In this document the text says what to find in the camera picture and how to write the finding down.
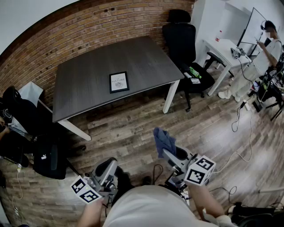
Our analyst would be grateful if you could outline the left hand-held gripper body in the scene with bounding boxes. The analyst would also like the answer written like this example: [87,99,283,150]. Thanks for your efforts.
[70,169,119,204]

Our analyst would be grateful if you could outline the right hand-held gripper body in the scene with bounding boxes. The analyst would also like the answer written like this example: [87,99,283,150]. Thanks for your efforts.
[166,153,217,193]

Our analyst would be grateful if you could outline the blue wiping cloth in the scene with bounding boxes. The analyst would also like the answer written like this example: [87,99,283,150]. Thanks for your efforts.
[153,127,177,158]

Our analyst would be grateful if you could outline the black framed nature picture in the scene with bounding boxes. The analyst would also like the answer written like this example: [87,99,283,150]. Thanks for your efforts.
[109,71,130,94]

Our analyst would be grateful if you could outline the person's left forearm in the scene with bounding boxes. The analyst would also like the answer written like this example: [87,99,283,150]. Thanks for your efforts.
[77,196,107,227]

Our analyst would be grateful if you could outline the person's right forearm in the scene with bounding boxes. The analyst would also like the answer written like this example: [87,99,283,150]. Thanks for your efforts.
[187,183,225,222]

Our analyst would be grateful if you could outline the person's black trouser legs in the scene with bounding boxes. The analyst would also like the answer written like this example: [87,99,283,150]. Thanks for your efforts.
[115,166,154,200]

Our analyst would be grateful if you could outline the person's white shirt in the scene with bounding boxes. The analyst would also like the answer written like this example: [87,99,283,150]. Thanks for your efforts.
[103,185,237,227]

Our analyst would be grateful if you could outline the black backpack with white logo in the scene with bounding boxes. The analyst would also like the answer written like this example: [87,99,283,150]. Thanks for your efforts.
[33,135,67,180]

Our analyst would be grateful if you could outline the green bottle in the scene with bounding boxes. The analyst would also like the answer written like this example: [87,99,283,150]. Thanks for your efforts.
[189,66,202,79]

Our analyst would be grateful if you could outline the dark wooden table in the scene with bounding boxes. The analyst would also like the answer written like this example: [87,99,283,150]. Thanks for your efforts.
[52,35,185,141]

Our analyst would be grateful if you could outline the pale grey side table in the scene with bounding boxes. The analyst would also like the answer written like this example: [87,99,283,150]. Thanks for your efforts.
[19,81,44,107]

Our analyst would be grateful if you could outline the black equipment pile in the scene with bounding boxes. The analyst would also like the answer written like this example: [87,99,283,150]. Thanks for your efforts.
[255,66,284,120]

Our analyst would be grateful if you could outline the white side table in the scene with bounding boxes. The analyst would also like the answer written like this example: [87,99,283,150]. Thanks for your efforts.
[202,39,252,96]

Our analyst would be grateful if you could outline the spare hand-held gripper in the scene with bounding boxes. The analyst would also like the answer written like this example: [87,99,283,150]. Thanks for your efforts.
[230,47,246,59]

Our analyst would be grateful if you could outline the black high-back office chair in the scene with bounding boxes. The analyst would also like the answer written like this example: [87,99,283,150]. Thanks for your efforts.
[162,9,224,113]

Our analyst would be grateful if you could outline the black framed whiteboard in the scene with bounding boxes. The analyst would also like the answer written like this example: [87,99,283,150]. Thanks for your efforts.
[236,7,267,56]

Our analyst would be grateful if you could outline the black cable loop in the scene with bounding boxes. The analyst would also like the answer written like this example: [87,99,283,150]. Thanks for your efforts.
[153,164,164,186]

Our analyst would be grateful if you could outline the black floor cable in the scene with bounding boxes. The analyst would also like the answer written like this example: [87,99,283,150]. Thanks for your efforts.
[231,106,243,133]

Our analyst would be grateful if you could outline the white floor cable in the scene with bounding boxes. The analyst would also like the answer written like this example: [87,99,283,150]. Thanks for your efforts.
[235,110,254,162]

